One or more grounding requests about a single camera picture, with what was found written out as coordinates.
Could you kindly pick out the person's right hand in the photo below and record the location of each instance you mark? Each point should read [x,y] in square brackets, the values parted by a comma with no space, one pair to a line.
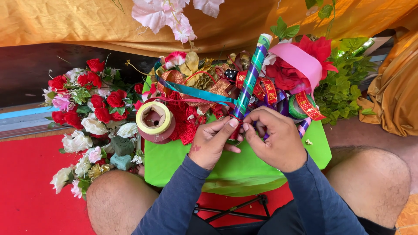
[280,143]

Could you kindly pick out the person's left hand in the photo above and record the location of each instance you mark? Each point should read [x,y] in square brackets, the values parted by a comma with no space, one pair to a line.
[205,143]

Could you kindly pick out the green purple ribbon-wrapped stick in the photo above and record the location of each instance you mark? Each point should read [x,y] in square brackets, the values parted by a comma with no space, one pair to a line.
[251,78]

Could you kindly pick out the purple pink ribbon-wrapped stick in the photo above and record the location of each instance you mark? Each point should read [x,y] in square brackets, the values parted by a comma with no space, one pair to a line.
[303,127]

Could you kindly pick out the red tassel fringe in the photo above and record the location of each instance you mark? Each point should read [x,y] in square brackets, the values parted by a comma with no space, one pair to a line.
[186,122]

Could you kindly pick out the green ribbon roll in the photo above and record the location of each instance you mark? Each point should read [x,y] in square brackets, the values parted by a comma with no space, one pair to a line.
[294,109]

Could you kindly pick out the maroon ribbon roll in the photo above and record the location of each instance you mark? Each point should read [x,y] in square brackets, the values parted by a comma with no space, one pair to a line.
[163,133]

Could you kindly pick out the red gold patterned ribbon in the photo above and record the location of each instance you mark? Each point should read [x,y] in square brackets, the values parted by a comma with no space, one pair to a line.
[307,106]

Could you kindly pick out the teal ribbon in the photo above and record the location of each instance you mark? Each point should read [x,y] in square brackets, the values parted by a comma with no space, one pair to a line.
[196,92]

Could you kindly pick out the copper glitter ribbon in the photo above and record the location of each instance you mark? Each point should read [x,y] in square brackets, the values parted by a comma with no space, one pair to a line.
[218,88]

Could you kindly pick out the yellow tape roll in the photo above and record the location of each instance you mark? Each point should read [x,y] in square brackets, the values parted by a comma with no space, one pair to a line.
[153,117]

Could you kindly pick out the red artificial poinsettia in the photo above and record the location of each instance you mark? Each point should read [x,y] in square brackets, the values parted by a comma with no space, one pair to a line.
[294,71]

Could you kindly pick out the black dotted ribbon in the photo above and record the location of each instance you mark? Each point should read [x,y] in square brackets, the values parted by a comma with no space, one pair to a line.
[231,74]

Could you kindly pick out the gold artificial flower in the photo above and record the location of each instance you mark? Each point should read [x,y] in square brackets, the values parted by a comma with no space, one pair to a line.
[192,65]

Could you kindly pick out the wide pink ribbon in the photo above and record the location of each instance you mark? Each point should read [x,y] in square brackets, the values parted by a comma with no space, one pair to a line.
[302,63]

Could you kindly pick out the dark green floral foam block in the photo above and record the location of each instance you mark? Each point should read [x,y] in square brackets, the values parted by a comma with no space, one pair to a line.
[122,145]

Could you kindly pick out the green artificial leaf garland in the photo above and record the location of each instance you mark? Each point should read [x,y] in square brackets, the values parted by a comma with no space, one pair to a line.
[343,85]

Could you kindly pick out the light green floral foam block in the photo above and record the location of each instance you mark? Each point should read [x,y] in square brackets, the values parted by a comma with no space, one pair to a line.
[120,161]

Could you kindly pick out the pink white artificial flower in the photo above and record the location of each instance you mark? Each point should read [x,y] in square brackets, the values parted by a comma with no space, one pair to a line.
[174,58]

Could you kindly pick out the person's right leg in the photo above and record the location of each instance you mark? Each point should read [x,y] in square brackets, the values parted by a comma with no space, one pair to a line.
[372,182]

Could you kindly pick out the person's leg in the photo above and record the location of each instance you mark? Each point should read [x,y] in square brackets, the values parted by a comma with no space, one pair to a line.
[117,202]
[372,182]

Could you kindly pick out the person's left leg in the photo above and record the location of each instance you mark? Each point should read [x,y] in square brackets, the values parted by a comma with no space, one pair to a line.
[117,202]

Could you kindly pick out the heap of artificial roses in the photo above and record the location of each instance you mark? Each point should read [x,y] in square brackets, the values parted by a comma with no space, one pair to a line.
[88,111]

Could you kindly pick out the orange cloth bundle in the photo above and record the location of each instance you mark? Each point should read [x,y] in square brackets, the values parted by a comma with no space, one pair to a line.
[395,88]

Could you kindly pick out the pale pink artificial blossom branch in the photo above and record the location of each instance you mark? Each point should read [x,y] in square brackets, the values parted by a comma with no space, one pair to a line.
[169,16]

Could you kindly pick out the orange draped cloth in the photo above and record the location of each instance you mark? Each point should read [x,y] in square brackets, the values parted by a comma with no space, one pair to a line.
[98,22]

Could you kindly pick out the red floor mat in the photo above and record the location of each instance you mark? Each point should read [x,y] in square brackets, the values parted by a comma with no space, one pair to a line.
[36,189]

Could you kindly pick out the metal door rail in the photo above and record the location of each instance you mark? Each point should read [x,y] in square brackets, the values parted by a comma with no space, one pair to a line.
[29,119]

